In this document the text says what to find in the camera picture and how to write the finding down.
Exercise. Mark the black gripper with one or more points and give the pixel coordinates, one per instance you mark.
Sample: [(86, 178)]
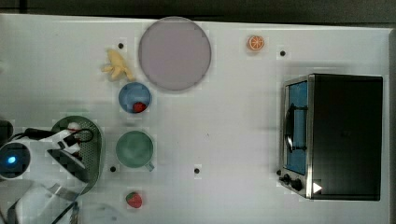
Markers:
[(71, 164)]

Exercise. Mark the red plush ketchup bottle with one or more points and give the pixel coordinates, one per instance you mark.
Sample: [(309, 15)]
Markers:
[(73, 139)]

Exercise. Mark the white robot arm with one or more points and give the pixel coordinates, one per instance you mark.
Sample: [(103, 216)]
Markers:
[(57, 177)]

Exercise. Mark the green oval strainer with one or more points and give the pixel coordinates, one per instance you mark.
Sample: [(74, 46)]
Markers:
[(90, 151)]

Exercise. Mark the plush strawberry toy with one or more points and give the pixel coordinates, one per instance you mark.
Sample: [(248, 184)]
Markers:
[(134, 200)]

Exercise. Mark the small red toy ball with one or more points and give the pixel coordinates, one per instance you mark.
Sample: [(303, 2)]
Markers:
[(139, 107)]

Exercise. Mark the yellow plush banana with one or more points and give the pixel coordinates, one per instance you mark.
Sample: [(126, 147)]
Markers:
[(117, 66)]

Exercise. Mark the lilac round plate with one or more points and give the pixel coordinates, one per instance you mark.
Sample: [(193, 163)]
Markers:
[(174, 53)]

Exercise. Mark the orange slice toy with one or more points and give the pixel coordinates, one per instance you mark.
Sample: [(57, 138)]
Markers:
[(255, 42)]

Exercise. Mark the silver toaster oven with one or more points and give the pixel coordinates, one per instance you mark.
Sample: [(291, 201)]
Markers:
[(331, 137)]

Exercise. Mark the green cup with handle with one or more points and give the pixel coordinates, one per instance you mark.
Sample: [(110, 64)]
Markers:
[(135, 150)]

